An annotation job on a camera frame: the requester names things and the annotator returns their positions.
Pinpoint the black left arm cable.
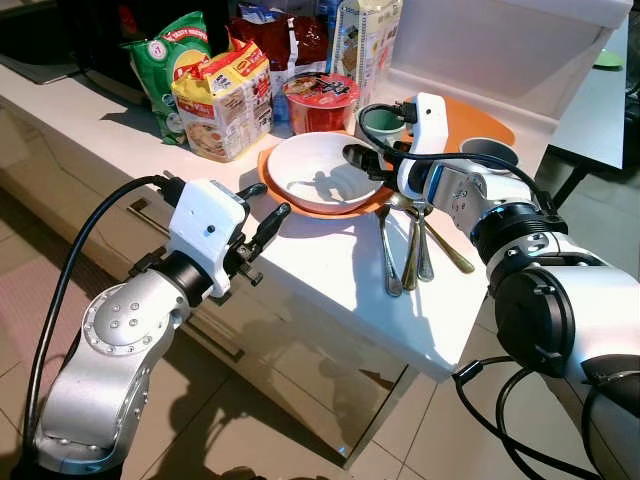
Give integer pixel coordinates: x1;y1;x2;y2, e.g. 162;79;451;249
22;174;189;446

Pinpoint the silver spoon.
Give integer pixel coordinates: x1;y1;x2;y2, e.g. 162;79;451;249
377;203;404;298

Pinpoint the green snack bag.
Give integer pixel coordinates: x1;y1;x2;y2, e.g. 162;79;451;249
122;10;213;143

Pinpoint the gold-toned fork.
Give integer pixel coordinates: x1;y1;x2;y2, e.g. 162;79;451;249
402;195;423;292

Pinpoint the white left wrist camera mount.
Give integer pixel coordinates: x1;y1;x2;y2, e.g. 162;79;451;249
165;178;249;299

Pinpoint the green plate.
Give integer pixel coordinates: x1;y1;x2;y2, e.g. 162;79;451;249
591;48;627;71

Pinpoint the white ribbed bowl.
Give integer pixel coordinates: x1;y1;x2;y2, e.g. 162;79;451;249
265;132;386;216

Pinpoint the pale grey mug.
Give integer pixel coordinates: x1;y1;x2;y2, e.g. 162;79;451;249
458;136;521;176

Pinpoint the metal drawer handle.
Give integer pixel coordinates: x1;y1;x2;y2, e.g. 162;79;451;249
183;318;248;364
125;197;173;229

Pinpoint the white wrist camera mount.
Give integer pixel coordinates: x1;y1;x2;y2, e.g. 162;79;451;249
397;92;448;198
165;178;249;299

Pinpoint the white dining table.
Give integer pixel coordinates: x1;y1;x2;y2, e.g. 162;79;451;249
548;10;640;211

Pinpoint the black looped body cable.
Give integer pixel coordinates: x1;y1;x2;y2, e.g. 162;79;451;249
452;355;640;480

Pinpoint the red cup noodle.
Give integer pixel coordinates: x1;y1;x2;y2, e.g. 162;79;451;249
282;72;361;136

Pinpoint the yellow noodle pack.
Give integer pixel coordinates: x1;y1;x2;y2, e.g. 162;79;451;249
170;38;275;164

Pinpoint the red noodle pack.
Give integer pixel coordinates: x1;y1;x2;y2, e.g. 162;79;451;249
228;5;331;79

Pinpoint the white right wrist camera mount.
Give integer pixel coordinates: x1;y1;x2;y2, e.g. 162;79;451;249
397;92;448;198

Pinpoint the black kitchen appliance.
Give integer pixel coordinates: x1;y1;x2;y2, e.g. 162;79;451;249
55;0;166;106

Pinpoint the white raised partition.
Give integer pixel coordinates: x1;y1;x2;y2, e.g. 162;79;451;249
385;0;636;121

